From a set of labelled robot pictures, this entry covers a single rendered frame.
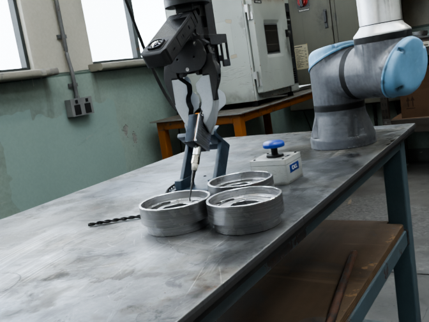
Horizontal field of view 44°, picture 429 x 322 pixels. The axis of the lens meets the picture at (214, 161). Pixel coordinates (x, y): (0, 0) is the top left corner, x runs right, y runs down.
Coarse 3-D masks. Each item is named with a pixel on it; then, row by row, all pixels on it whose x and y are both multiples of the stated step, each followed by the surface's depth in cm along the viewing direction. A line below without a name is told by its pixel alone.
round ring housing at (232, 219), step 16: (224, 192) 77; (240, 192) 77; (256, 192) 77; (272, 192) 75; (208, 208) 71; (224, 208) 68; (240, 208) 67; (256, 208) 67; (272, 208) 68; (224, 224) 69; (240, 224) 68; (256, 224) 68; (272, 224) 70
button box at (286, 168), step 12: (264, 156) 98; (276, 156) 95; (288, 156) 95; (300, 156) 97; (252, 168) 95; (264, 168) 94; (276, 168) 93; (288, 168) 93; (300, 168) 97; (276, 180) 93; (288, 180) 92
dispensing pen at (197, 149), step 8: (200, 104) 85; (200, 112) 84; (192, 120) 82; (192, 128) 82; (192, 136) 81; (192, 144) 82; (200, 152) 82; (192, 160) 81; (192, 168) 81; (192, 176) 81; (192, 184) 80
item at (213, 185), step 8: (224, 176) 88; (232, 176) 89; (240, 176) 89; (248, 176) 89; (256, 176) 88; (264, 176) 87; (272, 176) 82; (208, 184) 83; (216, 184) 87; (232, 184) 86; (240, 184) 86; (248, 184) 79; (256, 184) 79; (264, 184) 80; (272, 184) 82; (216, 192) 81
